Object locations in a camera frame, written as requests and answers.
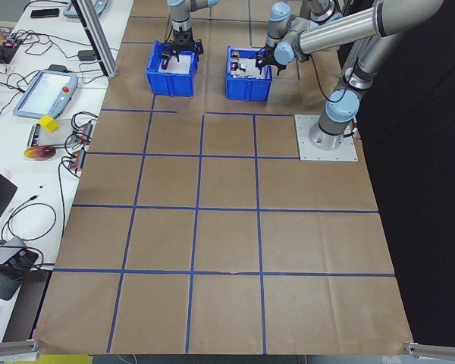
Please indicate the black power adapter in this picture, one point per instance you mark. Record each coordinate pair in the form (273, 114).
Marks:
(86, 55)

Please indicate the grey flat device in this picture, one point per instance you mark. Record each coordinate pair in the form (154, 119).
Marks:
(51, 139)

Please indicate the yellow cube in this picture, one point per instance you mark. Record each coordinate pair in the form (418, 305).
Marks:
(48, 123)

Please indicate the aluminium profile post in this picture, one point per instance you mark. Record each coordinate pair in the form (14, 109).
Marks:
(96, 41)

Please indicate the white contact block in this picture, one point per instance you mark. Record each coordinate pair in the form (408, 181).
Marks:
(245, 69)

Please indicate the grey docking hub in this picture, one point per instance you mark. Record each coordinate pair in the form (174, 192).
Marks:
(7, 254)

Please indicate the yellow mushroom push button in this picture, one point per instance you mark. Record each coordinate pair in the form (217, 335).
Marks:
(235, 55)

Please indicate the orange black adapter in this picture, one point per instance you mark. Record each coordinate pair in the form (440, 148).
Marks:
(84, 130)
(77, 161)

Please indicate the red black push button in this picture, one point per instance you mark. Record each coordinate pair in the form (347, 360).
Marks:
(164, 64)

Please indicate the black frame cover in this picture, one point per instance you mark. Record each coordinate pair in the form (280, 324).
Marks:
(421, 151)

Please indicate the black electronics board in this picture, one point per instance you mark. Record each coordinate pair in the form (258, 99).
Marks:
(5, 49)

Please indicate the black smartphone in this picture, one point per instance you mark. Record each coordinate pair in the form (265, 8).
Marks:
(44, 13)

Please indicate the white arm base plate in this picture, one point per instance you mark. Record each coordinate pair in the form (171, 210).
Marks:
(341, 151)

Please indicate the small black box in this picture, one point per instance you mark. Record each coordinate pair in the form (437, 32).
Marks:
(58, 68)

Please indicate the blue storage bin holding buttons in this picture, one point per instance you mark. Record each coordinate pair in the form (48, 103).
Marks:
(248, 89)

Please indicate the light blue teach pendant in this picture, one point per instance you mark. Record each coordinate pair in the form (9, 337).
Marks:
(45, 95)
(70, 8)

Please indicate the aluminium rail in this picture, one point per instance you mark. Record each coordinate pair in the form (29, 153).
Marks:
(436, 349)
(11, 347)

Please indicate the red yellow mango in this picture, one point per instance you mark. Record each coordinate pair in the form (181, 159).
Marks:
(39, 153)

